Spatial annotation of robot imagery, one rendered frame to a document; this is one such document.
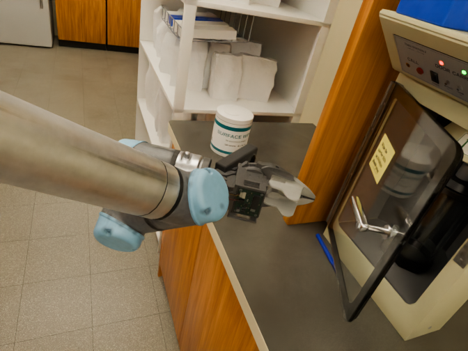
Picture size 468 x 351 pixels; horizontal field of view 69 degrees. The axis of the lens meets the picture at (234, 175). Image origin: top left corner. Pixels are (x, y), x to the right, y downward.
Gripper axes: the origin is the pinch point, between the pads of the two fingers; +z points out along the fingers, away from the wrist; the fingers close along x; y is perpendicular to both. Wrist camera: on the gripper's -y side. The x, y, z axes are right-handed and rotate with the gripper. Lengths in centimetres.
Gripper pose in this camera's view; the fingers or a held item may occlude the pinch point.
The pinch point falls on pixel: (307, 194)
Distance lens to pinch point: 64.2
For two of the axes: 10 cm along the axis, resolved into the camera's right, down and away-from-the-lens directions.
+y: -1.1, 5.4, -8.4
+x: 2.0, -8.1, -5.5
